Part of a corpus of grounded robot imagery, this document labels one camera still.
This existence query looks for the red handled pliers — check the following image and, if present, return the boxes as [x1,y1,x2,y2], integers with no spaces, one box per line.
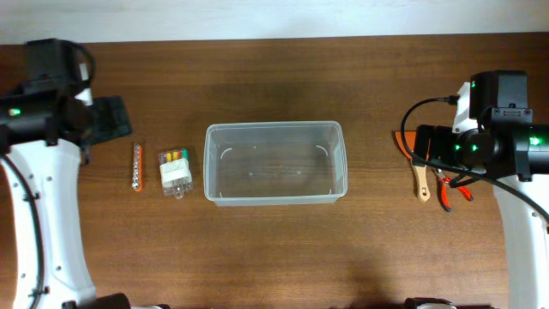
[432,167,474,213]

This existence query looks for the orange socket bit rail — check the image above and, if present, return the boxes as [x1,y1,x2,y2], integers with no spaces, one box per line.
[131,143,143,192]

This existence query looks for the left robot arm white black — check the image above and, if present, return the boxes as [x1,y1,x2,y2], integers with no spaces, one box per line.
[1,39,132,308]

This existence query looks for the orange scraper wooden handle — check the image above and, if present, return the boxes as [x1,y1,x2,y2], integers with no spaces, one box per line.
[394,130,431,203]

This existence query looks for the clear plastic container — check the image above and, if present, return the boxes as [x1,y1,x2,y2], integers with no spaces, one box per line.
[202,121,348,207]

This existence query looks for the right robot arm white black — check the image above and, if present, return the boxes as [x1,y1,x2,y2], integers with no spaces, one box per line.
[404,70,548,308]

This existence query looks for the clear case coloured bits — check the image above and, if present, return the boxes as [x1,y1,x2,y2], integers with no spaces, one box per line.
[158,148,193,199]

